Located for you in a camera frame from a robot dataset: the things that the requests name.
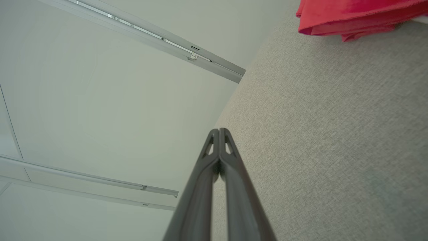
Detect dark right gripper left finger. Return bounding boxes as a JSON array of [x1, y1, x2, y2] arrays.
[[162, 128, 221, 241]]

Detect white ceiling track rail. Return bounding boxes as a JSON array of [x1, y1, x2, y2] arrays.
[[0, 155, 179, 211], [37, 0, 246, 84]]

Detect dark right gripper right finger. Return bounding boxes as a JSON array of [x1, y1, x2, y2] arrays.
[[219, 128, 277, 241]]

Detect red t-shirt white sleeves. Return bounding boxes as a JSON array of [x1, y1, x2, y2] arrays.
[[296, 0, 428, 42]]

